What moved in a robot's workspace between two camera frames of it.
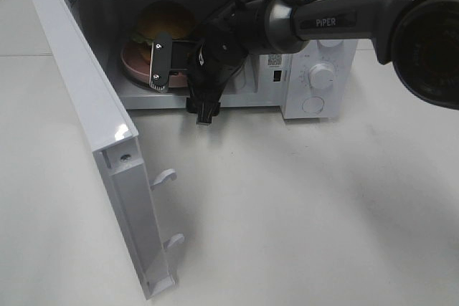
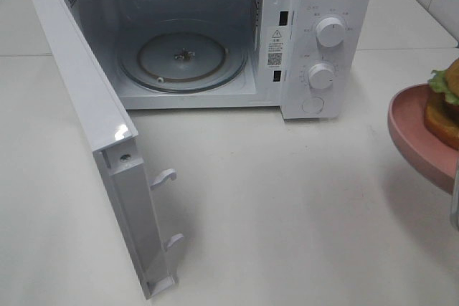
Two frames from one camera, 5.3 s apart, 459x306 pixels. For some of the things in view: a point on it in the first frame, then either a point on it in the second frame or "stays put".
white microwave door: [113, 138] stays put
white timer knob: [321, 77] stays put
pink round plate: [135, 65] to [434, 160]
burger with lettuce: [161, 16] to [442, 107]
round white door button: [313, 104] stays put
